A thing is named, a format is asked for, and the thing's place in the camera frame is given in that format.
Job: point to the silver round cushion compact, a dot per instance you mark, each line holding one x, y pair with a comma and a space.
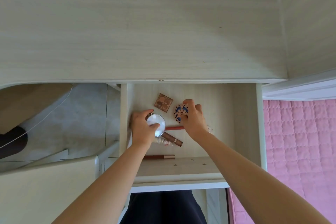
157, 118

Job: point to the brown eyeshadow quad palette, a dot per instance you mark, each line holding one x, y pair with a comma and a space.
163, 102

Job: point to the cream wooden chair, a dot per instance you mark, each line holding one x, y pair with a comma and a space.
39, 192

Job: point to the person's left hand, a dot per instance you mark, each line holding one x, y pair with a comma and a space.
140, 130

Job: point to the person's right forearm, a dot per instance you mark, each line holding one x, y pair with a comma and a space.
249, 179

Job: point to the white wooden drawer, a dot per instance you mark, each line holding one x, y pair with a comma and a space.
223, 126

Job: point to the person's right hand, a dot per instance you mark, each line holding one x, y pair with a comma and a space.
197, 122

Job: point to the rose gold floral compact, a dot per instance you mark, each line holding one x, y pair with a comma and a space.
179, 112

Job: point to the pink cat lip tube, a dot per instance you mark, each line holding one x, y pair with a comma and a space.
161, 141

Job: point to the light wooden side panel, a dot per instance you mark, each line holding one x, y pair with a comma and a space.
309, 21

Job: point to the red lip gloss tube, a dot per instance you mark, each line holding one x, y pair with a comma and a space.
174, 128

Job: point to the pink quilted mat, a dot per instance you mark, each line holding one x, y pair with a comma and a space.
302, 153

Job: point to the brown cardboard box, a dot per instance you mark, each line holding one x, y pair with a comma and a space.
31, 105

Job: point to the rose gold brown lipstick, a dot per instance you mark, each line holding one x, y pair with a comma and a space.
173, 139

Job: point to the white panelled bed frame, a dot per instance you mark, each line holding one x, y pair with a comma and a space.
302, 90

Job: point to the person's black trousers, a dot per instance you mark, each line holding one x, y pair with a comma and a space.
165, 208

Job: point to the person's left forearm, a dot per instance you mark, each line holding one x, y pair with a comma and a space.
105, 189

